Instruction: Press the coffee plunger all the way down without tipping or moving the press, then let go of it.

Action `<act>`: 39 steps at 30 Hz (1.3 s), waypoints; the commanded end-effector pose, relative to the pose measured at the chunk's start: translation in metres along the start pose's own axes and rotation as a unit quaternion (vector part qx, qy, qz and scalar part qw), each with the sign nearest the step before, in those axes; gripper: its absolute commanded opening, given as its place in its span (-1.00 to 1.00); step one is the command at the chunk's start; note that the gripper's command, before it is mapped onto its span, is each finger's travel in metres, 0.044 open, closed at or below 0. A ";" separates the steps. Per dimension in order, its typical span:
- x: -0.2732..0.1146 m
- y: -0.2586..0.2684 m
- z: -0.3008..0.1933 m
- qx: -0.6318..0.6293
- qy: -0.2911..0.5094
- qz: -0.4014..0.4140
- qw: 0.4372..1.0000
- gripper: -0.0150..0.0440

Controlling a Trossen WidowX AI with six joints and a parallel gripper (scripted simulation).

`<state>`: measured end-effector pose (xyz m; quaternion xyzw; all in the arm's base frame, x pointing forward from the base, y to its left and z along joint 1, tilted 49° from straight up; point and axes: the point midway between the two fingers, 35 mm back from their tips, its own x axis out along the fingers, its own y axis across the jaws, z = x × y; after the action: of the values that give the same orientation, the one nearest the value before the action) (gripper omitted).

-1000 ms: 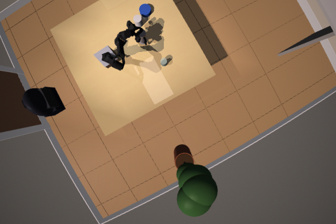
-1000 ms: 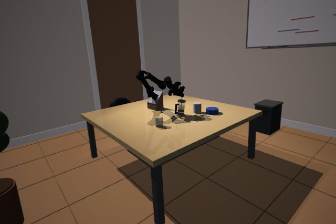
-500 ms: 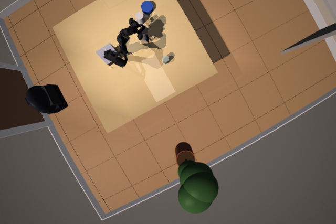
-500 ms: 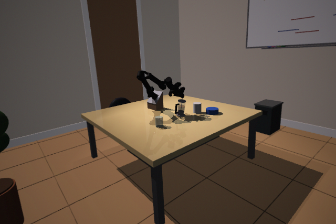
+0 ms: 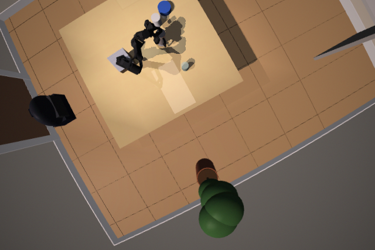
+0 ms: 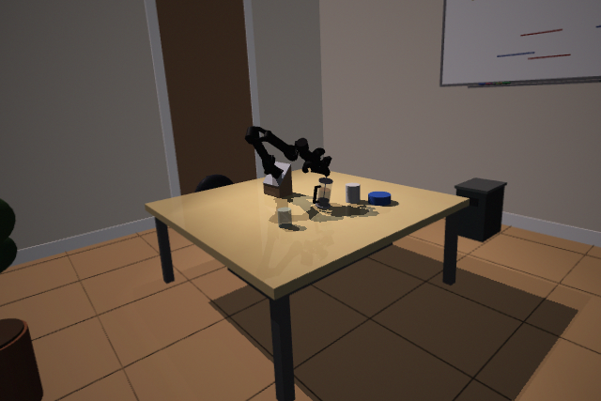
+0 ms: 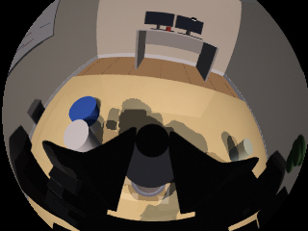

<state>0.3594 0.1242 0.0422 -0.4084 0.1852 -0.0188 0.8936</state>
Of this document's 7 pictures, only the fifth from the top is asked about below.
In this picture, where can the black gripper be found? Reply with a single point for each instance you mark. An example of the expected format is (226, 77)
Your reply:
(155, 35)

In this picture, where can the blue cylinder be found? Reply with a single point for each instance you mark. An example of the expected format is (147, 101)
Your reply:
(164, 8)

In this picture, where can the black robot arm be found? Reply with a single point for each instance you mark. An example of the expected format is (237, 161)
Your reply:
(136, 42)

